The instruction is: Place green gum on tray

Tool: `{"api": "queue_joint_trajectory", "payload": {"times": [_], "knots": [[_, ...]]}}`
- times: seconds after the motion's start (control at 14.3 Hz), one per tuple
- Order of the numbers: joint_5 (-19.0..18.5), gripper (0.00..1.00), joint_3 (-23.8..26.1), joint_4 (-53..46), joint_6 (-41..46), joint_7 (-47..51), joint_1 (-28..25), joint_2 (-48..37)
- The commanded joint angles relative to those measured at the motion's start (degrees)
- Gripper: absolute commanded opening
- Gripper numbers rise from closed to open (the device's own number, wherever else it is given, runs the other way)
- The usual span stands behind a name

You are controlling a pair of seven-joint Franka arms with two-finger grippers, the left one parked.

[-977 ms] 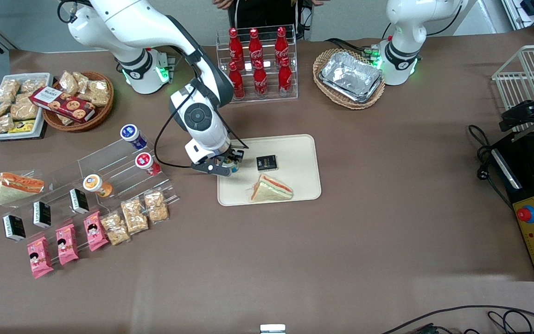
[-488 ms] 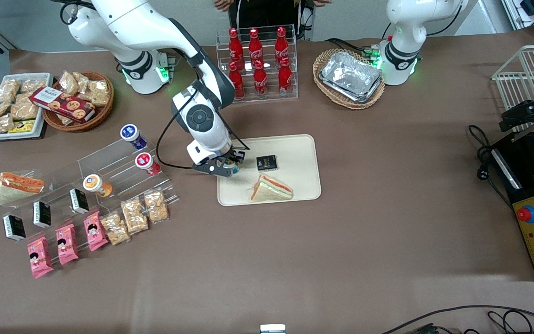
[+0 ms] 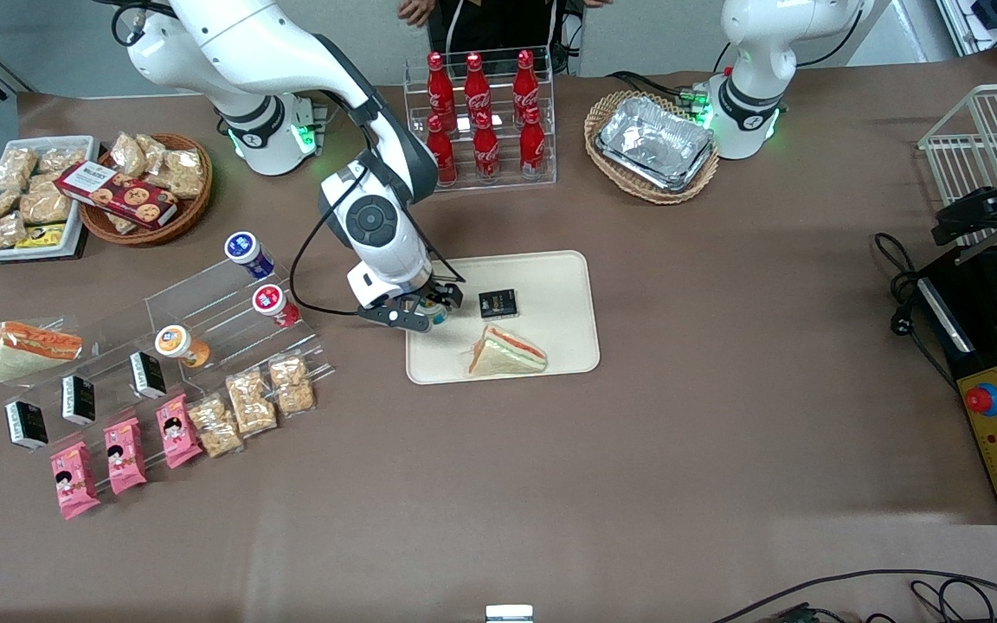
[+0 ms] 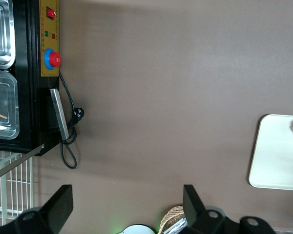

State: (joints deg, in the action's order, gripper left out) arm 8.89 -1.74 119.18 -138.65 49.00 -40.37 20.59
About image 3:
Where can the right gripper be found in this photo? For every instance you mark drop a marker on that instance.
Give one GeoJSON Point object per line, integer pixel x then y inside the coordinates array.
{"type": "Point", "coordinates": [445, 293]}

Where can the green gum bottle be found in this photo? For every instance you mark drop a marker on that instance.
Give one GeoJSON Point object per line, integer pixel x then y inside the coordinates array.
{"type": "Point", "coordinates": [437, 316]}

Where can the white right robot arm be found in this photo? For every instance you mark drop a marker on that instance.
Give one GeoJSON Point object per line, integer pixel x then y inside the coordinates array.
{"type": "Point", "coordinates": [247, 43]}

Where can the beige plastic tray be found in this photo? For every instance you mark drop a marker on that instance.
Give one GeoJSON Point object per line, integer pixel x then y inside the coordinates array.
{"type": "Point", "coordinates": [550, 294]}

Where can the red gum bottle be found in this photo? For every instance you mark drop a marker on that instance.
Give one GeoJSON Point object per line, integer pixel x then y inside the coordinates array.
{"type": "Point", "coordinates": [273, 303]}

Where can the blue gum bottle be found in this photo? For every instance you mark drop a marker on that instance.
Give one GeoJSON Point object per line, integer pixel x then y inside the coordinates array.
{"type": "Point", "coordinates": [247, 253]}

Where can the orange gum bottle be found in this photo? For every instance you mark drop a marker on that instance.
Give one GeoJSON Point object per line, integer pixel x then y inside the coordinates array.
{"type": "Point", "coordinates": [178, 344]}

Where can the white rectangular snack tray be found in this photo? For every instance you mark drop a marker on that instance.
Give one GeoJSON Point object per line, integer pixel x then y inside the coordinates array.
{"type": "Point", "coordinates": [74, 142]}

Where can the person right hand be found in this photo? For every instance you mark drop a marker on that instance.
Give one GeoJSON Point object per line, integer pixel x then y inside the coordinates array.
{"type": "Point", "coordinates": [416, 10]}

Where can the small black box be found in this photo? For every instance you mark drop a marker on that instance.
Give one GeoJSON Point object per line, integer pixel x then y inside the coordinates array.
{"type": "Point", "coordinates": [498, 304]}

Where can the wrapped triangle sandwich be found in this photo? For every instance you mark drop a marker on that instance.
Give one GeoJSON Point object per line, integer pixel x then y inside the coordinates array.
{"type": "Point", "coordinates": [503, 356]}
{"type": "Point", "coordinates": [27, 350]}

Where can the red cola bottle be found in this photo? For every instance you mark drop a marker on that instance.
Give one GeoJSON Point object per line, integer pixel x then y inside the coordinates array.
{"type": "Point", "coordinates": [476, 86]}
{"type": "Point", "coordinates": [441, 156]}
{"type": "Point", "coordinates": [524, 85]}
{"type": "Point", "coordinates": [532, 147]}
{"type": "Point", "coordinates": [485, 151]}
{"type": "Point", "coordinates": [440, 86]}

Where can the clear acrylic bottle rack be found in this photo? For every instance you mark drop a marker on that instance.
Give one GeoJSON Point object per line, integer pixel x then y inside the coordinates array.
{"type": "Point", "coordinates": [542, 182]}

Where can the clear bag of brittle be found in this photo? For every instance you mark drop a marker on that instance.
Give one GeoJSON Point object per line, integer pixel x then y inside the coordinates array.
{"type": "Point", "coordinates": [215, 426]}
{"type": "Point", "coordinates": [292, 385]}
{"type": "Point", "coordinates": [251, 402]}

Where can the clear acrylic stepped stand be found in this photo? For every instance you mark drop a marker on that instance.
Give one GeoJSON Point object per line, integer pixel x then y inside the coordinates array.
{"type": "Point", "coordinates": [213, 310]}

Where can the brown wicker basket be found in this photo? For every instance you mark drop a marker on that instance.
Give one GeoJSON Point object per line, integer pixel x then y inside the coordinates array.
{"type": "Point", "coordinates": [191, 212]}

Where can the light wicker basket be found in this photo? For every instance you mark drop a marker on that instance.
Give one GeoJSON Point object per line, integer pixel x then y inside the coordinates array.
{"type": "Point", "coordinates": [607, 108]}

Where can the stack of foil trays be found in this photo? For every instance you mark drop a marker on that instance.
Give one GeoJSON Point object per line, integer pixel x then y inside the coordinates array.
{"type": "Point", "coordinates": [654, 143]}

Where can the standing person torso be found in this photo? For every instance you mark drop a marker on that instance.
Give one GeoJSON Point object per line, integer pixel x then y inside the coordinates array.
{"type": "Point", "coordinates": [498, 22]}

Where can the pink snack packet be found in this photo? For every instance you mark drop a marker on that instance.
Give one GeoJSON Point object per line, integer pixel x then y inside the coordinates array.
{"type": "Point", "coordinates": [74, 480]}
{"type": "Point", "coordinates": [125, 456]}
{"type": "Point", "coordinates": [178, 431]}

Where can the black and white carton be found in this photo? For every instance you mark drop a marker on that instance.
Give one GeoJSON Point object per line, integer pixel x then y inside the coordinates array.
{"type": "Point", "coordinates": [148, 375]}
{"type": "Point", "coordinates": [27, 424]}
{"type": "Point", "coordinates": [79, 400]}

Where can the small white device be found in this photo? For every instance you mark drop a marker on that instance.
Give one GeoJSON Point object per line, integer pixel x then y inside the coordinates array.
{"type": "Point", "coordinates": [509, 613]}

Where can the red cookie box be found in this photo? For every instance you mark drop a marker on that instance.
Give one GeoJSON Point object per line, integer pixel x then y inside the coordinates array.
{"type": "Point", "coordinates": [118, 195]}

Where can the yellow snack packet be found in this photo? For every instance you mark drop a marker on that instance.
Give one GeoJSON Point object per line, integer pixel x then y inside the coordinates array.
{"type": "Point", "coordinates": [41, 235]}

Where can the black machine with yellow panel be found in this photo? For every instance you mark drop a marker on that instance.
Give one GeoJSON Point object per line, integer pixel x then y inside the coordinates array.
{"type": "Point", "coordinates": [974, 346]}

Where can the red emergency stop button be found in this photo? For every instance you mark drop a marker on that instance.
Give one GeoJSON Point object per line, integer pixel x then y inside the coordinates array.
{"type": "Point", "coordinates": [983, 400]}

